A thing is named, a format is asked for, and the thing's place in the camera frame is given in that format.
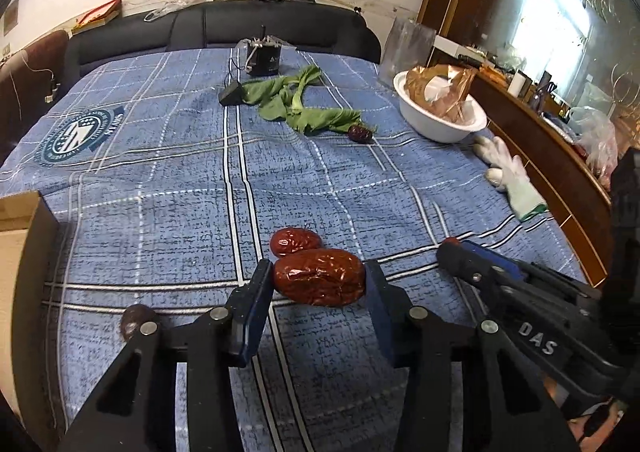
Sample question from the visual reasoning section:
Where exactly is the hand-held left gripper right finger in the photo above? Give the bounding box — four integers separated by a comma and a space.
365, 259, 581, 452

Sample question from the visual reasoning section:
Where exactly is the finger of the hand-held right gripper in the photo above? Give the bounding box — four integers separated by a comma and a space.
436, 238, 521, 328
460, 241, 603, 303

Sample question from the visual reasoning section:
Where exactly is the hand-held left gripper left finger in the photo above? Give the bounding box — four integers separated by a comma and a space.
56, 259, 275, 452

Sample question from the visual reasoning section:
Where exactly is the large smooth red date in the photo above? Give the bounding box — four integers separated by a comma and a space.
273, 249, 367, 307

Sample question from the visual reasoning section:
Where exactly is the white work glove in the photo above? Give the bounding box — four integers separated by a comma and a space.
472, 135, 549, 222

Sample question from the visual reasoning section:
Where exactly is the wooden cabinet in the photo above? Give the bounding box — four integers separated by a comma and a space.
417, 0, 640, 288

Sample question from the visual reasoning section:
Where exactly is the white bowl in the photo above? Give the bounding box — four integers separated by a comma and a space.
393, 71, 488, 143

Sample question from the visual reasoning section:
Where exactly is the blue plaid tablecloth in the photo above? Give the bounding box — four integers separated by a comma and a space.
0, 47, 591, 452

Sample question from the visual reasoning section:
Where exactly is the translucent plastic bag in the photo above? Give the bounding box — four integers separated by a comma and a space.
570, 105, 621, 188

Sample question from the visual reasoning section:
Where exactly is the green cloth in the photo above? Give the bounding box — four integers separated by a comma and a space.
240, 65, 377, 135

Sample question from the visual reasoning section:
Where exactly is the white flat box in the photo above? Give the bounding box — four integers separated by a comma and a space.
432, 35, 493, 60

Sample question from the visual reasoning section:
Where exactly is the black power adapter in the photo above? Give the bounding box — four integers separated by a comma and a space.
219, 82, 244, 107

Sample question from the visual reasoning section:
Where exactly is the clear plastic bag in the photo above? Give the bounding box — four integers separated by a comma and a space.
145, 0, 206, 23
378, 16, 437, 83

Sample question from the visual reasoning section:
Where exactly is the cardboard box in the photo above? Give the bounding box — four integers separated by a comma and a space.
0, 191, 76, 452

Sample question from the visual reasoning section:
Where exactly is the black electronic device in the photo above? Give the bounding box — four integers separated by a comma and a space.
245, 25, 283, 78

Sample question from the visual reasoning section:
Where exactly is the dark leather sofa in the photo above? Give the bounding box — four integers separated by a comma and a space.
64, 0, 382, 80

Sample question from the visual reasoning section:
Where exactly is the brown leather armchair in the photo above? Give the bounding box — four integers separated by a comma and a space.
0, 30, 69, 168

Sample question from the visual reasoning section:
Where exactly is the red book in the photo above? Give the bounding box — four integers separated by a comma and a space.
71, 0, 122, 36

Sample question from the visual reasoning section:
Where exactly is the etched wall mirror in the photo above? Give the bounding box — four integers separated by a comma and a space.
480, 0, 640, 153

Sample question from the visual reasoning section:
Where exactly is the small wall plaque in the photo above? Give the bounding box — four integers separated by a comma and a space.
2, 0, 21, 36

